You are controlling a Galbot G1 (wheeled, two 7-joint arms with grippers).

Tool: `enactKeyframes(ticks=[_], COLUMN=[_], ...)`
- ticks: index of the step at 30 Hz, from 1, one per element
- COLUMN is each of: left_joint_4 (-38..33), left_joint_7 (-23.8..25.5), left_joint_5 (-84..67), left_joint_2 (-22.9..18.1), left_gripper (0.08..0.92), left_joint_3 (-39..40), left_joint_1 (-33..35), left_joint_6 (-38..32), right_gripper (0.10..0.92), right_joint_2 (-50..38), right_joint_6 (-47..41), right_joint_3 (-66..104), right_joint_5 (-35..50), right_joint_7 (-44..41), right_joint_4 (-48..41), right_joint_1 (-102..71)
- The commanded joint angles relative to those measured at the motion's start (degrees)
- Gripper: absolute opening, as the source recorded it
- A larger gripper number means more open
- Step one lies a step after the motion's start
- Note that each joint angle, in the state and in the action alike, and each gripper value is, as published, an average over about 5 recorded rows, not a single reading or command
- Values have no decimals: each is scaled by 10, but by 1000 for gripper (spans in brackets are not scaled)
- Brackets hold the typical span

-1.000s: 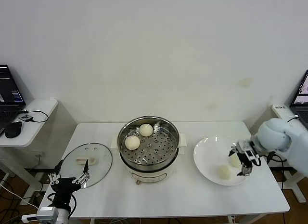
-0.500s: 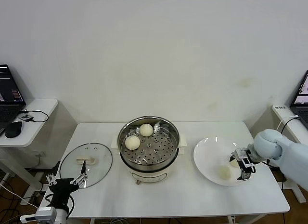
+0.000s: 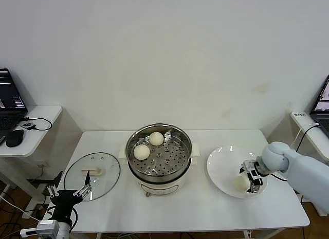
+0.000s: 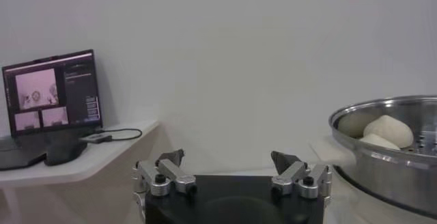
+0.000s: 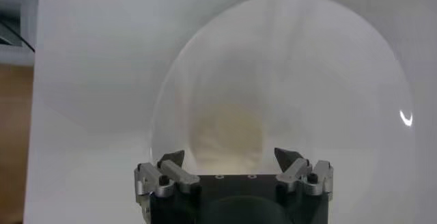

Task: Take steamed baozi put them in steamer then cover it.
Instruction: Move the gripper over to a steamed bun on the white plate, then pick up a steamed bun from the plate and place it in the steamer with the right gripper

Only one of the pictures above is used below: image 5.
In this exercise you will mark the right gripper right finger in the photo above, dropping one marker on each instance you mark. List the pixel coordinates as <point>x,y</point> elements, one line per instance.
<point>295,174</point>

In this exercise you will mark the white round plate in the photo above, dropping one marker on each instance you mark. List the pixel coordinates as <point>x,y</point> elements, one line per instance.
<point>307,75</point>

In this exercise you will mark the white steamed baozi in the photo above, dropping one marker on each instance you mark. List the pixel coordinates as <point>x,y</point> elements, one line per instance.
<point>225,136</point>

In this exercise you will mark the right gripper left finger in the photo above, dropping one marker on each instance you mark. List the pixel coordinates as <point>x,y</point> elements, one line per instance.
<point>179,177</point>

